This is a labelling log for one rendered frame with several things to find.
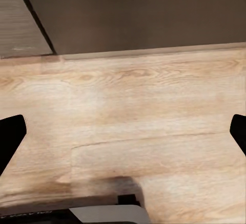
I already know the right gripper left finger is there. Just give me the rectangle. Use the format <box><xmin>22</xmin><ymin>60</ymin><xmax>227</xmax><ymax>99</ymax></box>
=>
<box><xmin>0</xmin><ymin>114</ymin><xmax>27</xmax><ymax>176</ymax></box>

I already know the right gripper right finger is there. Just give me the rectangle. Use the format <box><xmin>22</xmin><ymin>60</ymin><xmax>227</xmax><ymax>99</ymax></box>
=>
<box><xmin>230</xmin><ymin>114</ymin><xmax>246</xmax><ymax>155</ymax></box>

